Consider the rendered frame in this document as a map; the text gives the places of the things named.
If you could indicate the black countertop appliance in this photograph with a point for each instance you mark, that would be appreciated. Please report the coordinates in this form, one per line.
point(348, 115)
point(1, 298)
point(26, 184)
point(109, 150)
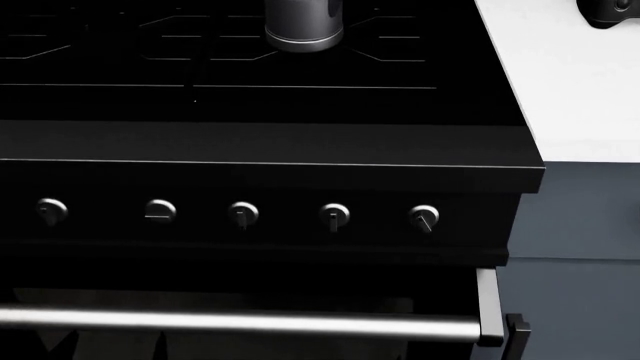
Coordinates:
point(607, 13)

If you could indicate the black stove knob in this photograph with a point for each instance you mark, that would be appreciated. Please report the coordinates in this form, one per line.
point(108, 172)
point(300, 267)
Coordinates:
point(334, 216)
point(160, 211)
point(243, 214)
point(424, 217)
point(51, 211)

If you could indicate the grey base cabinet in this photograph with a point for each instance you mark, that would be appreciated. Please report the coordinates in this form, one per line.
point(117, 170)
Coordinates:
point(575, 262)

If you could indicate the black stove grate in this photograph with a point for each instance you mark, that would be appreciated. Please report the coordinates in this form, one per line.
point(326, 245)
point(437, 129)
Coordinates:
point(150, 48)

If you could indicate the grey metal kettle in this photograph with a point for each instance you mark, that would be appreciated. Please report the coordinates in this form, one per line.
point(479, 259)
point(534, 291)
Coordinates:
point(303, 26)

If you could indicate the black stove range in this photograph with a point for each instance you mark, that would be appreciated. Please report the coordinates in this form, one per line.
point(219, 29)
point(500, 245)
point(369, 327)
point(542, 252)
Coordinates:
point(280, 142)

